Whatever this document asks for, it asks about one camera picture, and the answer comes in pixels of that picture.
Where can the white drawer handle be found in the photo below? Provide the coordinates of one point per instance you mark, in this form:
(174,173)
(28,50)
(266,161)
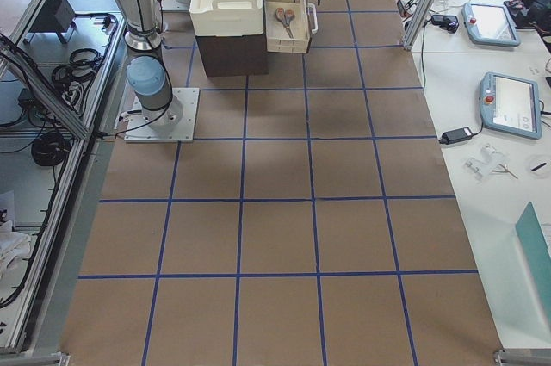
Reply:
(311,12)

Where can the wooden drawer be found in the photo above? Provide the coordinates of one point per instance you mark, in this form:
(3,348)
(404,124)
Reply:
(297,37)

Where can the orange grey scissors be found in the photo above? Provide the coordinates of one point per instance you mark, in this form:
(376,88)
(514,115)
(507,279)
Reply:
(285,16)

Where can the white plastic tray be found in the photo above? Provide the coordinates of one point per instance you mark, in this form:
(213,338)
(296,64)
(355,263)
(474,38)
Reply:
(224,18)

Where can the far teach pendant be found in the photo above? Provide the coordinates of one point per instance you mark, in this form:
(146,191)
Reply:
(490,25)

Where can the teach pendant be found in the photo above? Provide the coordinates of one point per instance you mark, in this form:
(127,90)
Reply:
(510,105)
(490,25)

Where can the black power brick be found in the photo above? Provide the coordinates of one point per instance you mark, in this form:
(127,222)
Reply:
(455,136)

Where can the near teach pendant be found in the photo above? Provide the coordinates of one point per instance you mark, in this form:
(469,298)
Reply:
(510,105)

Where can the teal folder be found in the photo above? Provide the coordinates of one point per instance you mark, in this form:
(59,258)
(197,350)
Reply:
(530,235)

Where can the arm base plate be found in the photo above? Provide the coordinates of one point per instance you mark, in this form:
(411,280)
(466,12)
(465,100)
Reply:
(176,124)

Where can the black box under frame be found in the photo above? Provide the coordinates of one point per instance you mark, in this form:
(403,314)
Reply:
(55,16)

